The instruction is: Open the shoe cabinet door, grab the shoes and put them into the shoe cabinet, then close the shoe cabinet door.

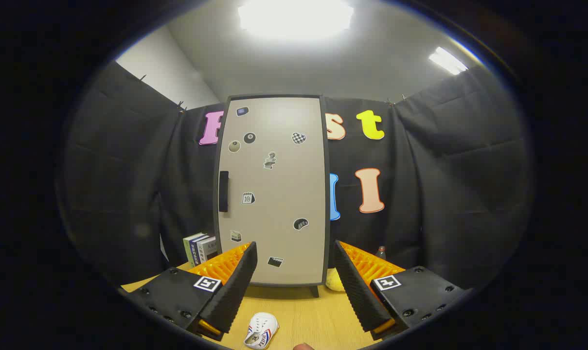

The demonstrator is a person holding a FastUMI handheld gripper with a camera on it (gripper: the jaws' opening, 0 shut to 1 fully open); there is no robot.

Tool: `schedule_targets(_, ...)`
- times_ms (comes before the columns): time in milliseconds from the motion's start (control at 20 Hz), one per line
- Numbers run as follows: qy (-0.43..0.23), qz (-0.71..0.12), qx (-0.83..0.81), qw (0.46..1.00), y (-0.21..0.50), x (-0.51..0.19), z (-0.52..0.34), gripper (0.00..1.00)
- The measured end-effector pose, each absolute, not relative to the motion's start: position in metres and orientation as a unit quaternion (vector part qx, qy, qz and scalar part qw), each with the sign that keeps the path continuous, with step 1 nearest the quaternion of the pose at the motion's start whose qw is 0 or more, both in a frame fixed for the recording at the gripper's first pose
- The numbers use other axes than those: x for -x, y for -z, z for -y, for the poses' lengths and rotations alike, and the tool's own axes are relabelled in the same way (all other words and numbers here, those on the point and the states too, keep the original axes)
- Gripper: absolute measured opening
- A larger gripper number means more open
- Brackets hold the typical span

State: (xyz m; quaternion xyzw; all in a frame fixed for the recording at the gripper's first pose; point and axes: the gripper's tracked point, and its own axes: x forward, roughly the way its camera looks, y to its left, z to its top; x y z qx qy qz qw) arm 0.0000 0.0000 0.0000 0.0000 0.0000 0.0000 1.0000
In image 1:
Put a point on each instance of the white shoe with striped sides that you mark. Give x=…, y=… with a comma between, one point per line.
x=262, y=325

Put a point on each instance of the yellow round object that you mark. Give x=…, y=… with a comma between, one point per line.
x=333, y=282

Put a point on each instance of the large ceiling light panel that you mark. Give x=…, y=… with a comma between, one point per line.
x=296, y=17

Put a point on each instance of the beige shoe cabinet door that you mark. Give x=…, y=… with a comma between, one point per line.
x=279, y=218

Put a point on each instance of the dark blue book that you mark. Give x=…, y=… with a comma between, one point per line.
x=197, y=249

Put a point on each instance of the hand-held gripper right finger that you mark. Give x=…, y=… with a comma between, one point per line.
x=359, y=291

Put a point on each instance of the dark grey shoe cabinet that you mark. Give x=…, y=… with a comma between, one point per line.
x=326, y=194

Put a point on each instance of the black backdrop cloth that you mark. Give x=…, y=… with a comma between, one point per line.
x=444, y=194

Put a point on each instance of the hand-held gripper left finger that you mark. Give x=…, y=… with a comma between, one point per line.
x=235, y=291

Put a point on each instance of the small bottle with red label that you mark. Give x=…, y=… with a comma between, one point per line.
x=381, y=253

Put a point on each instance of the green book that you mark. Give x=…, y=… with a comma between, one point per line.
x=188, y=248

